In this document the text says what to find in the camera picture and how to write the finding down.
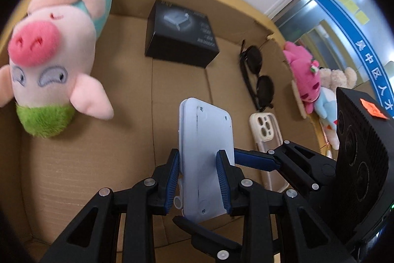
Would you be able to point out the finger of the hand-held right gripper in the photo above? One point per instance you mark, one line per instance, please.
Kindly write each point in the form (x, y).
(255, 159)
(209, 241)

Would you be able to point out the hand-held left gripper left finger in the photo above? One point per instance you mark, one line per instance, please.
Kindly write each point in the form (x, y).
(172, 183)

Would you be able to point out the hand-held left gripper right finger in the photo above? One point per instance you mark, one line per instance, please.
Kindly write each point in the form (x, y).
(223, 183)

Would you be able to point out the clear phone case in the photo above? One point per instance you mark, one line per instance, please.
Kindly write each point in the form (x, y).
(264, 127)

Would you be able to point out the white plastic device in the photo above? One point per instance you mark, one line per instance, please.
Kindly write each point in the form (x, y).
(203, 139)

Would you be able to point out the large cardboard box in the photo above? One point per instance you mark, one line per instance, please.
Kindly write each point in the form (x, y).
(123, 142)

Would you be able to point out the pink pig plush toy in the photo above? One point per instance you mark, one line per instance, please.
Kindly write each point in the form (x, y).
(55, 44)

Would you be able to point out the light blue plush doll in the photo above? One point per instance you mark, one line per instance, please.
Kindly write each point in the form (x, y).
(326, 109)

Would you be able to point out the beige teddy bear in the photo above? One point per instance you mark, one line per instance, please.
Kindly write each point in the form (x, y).
(337, 78)

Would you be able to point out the black sunglasses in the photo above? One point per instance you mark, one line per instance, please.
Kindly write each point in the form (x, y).
(254, 61)

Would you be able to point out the glass door with blue decal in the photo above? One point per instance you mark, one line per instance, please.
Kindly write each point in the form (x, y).
(344, 35)

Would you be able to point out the black product box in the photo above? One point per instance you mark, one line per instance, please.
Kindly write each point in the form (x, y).
(181, 32)

